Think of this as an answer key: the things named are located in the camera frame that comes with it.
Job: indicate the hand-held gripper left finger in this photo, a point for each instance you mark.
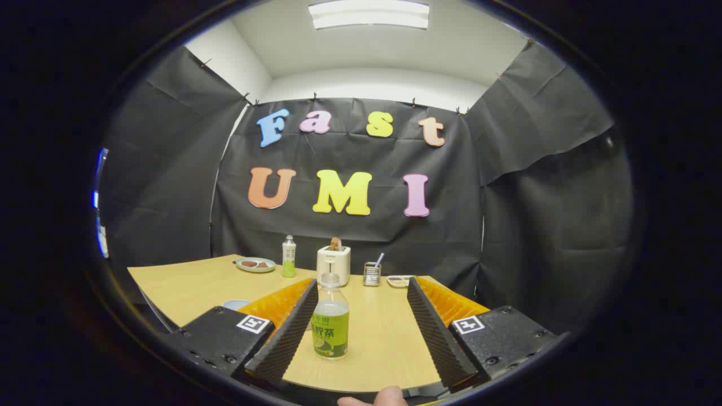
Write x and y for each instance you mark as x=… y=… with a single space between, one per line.
x=287 y=338

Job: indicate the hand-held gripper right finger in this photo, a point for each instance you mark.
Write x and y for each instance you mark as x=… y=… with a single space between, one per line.
x=434 y=338

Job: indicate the green label juice bottle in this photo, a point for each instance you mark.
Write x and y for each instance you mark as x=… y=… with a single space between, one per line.
x=330 y=332

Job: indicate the white cup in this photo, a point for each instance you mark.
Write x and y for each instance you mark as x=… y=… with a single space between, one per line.
x=236 y=305

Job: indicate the small capped green bottle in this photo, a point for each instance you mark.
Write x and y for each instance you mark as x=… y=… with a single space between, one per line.
x=289 y=265

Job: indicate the wooden table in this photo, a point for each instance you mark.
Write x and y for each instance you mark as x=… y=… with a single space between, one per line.
x=383 y=338

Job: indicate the white divided snack dish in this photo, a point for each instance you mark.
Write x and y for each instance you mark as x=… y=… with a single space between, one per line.
x=398 y=282

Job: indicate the pale green plate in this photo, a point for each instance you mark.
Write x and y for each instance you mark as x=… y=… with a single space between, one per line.
x=255 y=268

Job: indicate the cream toaster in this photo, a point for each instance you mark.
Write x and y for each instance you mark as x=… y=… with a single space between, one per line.
x=333 y=260

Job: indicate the brown bread slice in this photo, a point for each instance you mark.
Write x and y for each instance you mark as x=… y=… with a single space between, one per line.
x=335 y=244

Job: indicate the computer monitor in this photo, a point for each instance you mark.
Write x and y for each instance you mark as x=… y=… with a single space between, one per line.
x=100 y=163

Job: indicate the ceiling light panel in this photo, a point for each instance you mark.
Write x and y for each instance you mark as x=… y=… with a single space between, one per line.
x=369 y=14

